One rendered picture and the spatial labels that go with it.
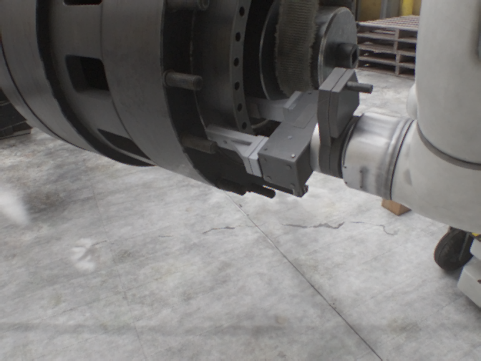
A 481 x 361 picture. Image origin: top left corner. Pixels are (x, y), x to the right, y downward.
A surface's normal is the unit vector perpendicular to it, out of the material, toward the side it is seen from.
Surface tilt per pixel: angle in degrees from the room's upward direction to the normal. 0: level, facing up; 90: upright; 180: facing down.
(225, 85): 93
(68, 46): 84
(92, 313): 0
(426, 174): 102
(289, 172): 110
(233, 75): 90
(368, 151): 62
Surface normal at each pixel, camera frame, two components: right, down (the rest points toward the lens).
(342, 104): 0.80, 0.27
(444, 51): -0.87, 0.47
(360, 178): -0.55, 0.69
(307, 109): -0.24, -0.67
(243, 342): -0.04, -0.87
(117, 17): -0.59, 0.14
